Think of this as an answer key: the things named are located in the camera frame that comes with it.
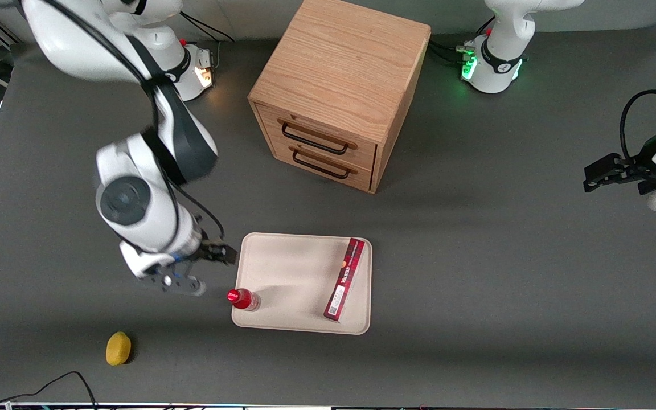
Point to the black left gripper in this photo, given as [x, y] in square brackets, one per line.
[639, 169]

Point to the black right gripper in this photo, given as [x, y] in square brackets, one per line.
[212, 250]

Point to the red coke bottle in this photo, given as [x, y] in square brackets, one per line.
[242, 299]

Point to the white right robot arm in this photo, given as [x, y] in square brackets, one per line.
[134, 171]

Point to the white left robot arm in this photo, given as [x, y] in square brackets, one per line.
[504, 34]

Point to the beige plastic tray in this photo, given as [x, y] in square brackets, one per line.
[299, 273]

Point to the red cookie box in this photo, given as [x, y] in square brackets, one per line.
[344, 280]

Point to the narrow wooden drawer front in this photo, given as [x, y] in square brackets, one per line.
[328, 171]

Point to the yellow lemon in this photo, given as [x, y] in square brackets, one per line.
[118, 348]

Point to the wide wooden drawer front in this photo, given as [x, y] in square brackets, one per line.
[316, 134]

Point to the wooden drawer cabinet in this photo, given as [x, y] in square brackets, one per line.
[339, 74]

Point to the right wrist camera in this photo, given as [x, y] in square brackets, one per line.
[177, 283]

